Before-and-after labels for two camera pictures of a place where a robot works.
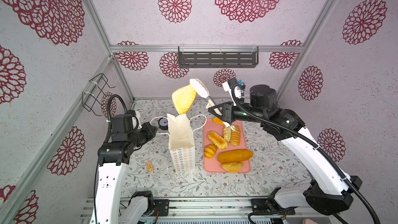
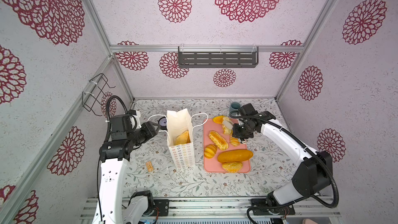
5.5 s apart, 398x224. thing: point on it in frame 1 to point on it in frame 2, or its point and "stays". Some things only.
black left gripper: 147,128 stays
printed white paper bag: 181,143 stays
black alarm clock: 162,123 stays
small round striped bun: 210,151 stays
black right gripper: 227,112 to 235,133
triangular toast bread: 183,98 to 183,138
